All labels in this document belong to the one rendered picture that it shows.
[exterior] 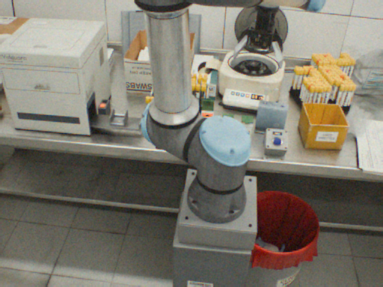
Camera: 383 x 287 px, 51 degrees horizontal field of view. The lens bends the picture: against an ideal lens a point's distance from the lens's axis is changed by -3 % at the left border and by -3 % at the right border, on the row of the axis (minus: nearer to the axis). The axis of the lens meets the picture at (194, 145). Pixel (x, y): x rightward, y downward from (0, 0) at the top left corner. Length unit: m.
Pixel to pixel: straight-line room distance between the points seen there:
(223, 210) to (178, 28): 0.44
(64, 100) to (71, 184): 0.86
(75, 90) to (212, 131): 0.57
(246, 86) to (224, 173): 0.67
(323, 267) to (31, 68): 1.64
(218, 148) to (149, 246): 1.36
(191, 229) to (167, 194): 1.02
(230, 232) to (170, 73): 0.42
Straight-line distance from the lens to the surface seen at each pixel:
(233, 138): 0.89
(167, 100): 0.88
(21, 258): 2.25
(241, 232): 1.02
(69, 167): 2.25
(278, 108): 1.40
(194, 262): 1.11
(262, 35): 1.21
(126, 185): 2.09
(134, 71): 1.57
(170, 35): 0.78
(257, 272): 1.79
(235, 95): 1.54
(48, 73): 1.33
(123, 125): 1.37
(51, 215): 2.39
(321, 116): 1.50
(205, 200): 0.98
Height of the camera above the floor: 1.71
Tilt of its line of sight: 38 degrees down
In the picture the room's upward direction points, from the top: 3 degrees clockwise
